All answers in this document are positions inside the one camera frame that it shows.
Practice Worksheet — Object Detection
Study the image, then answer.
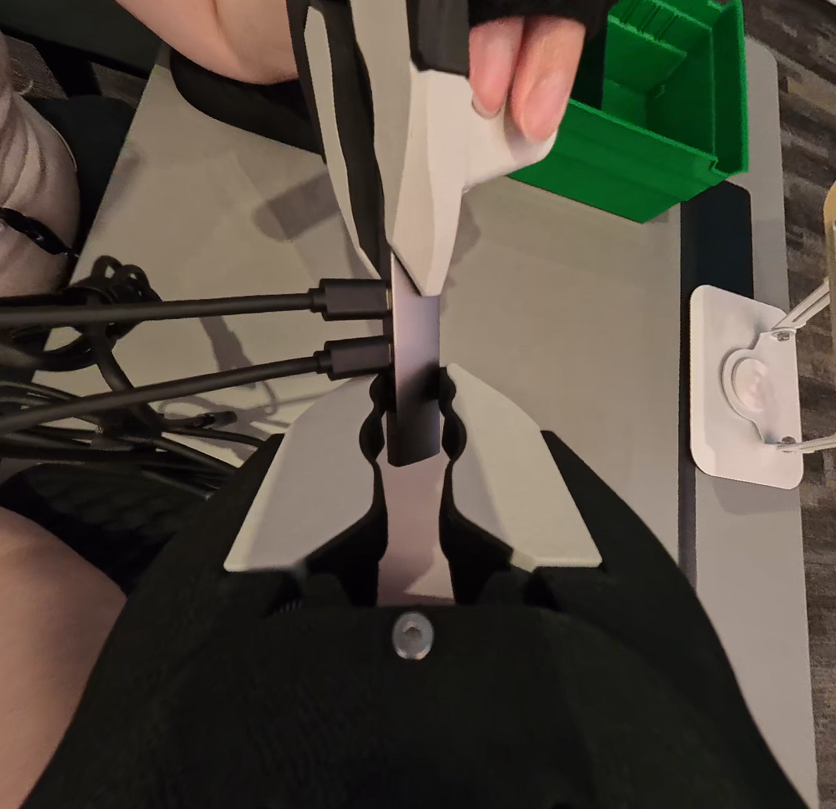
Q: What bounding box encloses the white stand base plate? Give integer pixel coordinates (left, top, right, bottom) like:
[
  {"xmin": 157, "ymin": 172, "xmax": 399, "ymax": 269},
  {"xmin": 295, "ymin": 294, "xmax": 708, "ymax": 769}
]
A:
[{"xmin": 690, "ymin": 182, "xmax": 836, "ymax": 490}]

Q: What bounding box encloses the black braided cord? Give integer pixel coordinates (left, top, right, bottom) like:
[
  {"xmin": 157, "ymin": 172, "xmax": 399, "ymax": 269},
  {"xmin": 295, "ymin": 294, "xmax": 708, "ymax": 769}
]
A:
[{"xmin": 0, "ymin": 206, "xmax": 81, "ymax": 262}]

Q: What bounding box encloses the person's right leg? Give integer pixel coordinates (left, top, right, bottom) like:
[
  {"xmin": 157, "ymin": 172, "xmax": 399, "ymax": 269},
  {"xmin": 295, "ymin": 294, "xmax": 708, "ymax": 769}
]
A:
[{"xmin": 0, "ymin": 495, "xmax": 133, "ymax": 809}]

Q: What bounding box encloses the white shirt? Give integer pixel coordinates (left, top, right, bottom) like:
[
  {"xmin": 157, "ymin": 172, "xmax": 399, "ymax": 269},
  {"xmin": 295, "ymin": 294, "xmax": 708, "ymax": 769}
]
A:
[{"xmin": 0, "ymin": 95, "xmax": 84, "ymax": 298}]

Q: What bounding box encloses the black tape strip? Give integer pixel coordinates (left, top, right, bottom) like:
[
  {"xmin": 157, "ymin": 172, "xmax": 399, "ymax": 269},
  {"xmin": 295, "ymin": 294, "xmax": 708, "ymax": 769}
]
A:
[{"xmin": 679, "ymin": 182, "xmax": 753, "ymax": 562}]

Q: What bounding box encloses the grey usb hub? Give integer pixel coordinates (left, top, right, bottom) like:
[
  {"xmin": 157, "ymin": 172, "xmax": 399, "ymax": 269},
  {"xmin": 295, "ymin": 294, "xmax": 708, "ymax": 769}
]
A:
[{"xmin": 385, "ymin": 254, "xmax": 442, "ymax": 467}]

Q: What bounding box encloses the person's leg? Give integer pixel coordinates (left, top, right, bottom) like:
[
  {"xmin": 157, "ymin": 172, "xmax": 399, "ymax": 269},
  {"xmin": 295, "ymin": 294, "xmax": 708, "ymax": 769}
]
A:
[
  {"xmin": 85, "ymin": 0, "xmax": 309, "ymax": 86},
  {"xmin": 0, "ymin": 495, "xmax": 133, "ymax": 809}
]

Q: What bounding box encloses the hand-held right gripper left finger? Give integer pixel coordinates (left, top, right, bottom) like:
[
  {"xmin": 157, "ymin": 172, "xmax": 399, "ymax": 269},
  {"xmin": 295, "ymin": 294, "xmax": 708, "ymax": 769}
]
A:
[{"xmin": 224, "ymin": 379, "xmax": 393, "ymax": 572}]

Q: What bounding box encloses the green plastic bin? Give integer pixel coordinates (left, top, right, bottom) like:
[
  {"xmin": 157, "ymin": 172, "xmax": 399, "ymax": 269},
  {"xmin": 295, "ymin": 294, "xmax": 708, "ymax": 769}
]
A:
[{"xmin": 506, "ymin": 0, "xmax": 749, "ymax": 226}]

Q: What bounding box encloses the bundle of black cables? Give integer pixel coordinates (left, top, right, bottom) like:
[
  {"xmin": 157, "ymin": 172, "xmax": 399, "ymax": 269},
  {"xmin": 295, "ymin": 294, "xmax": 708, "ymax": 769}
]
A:
[{"xmin": 0, "ymin": 255, "xmax": 276, "ymax": 491}]

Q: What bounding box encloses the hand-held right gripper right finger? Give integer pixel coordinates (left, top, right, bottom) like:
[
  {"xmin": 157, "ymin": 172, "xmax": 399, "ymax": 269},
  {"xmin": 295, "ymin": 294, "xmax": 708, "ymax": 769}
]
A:
[{"xmin": 438, "ymin": 363, "xmax": 603, "ymax": 569}]

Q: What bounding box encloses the person's left leg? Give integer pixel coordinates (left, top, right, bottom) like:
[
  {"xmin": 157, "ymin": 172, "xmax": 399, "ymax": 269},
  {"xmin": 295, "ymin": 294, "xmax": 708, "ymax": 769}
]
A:
[{"xmin": 85, "ymin": 0, "xmax": 309, "ymax": 86}]

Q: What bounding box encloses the person's left hand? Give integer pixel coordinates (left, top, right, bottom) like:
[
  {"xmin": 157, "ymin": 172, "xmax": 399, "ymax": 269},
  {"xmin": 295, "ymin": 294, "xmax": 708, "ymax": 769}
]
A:
[{"xmin": 469, "ymin": 2, "xmax": 587, "ymax": 141}]

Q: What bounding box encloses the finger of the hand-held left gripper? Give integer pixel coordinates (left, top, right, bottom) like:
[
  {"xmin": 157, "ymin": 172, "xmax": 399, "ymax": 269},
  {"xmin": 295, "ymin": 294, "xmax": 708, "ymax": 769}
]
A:
[
  {"xmin": 302, "ymin": 0, "xmax": 410, "ymax": 282},
  {"xmin": 391, "ymin": 59, "xmax": 557, "ymax": 298}
]

